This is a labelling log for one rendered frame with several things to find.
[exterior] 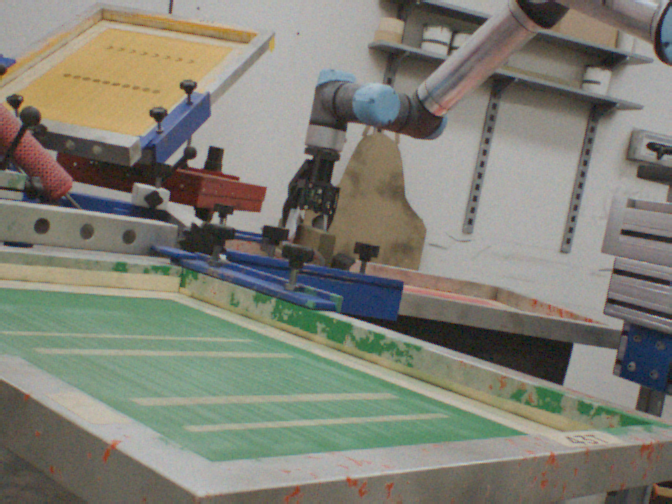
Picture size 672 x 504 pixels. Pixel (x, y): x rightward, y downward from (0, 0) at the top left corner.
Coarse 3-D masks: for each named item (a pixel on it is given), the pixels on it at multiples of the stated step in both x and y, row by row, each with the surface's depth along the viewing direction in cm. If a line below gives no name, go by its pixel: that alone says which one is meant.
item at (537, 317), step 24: (240, 240) 211; (360, 264) 219; (432, 288) 224; (456, 288) 226; (480, 288) 228; (504, 288) 226; (408, 312) 165; (432, 312) 166; (456, 312) 167; (480, 312) 168; (504, 312) 170; (528, 312) 174; (552, 312) 202; (576, 312) 197; (552, 336) 173; (576, 336) 174; (600, 336) 175
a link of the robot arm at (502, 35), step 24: (552, 0) 156; (504, 24) 165; (528, 24) 164; (552, 24) 163; (480, 48) 169; (504, 48) 168; (456, 72) 173; (480, 72) 172; (408, 96) 181; (432, 96) 177; (456, 96) 176; (408, 120) 179; (432, 120) 181
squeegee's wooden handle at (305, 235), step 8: (280, 224) 203; (304, 224) 190; (296, 232) 188; (304, 232) 182; (312, 232) 177; (320, 232) 173; (296, 240) 187; (304, 240) 181; (312, 240) 176; (320, 240) 171; (328, 240) 171; (280, 248) 199; (320, 248) 171; (328, 248) 171; (328, 256) 172; (328, 264) 172
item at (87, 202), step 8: (72, 192) 174; (80, 200) 174; (88, 200) 174; (96, 200) 174; (104, 200) 175; (112, 200) 175; (120, 200) 180; (72, 208) 173; (88, 208) 174; (96, 208) 174; (104, 208) 175; (112, 208) 175; (120, 208) 176; (128, 208) 176; (136, 208) 176; (144, 208) 177; (136, 216) 177; (144, 216) 177; (152, 216) 177; (160, 216) 178
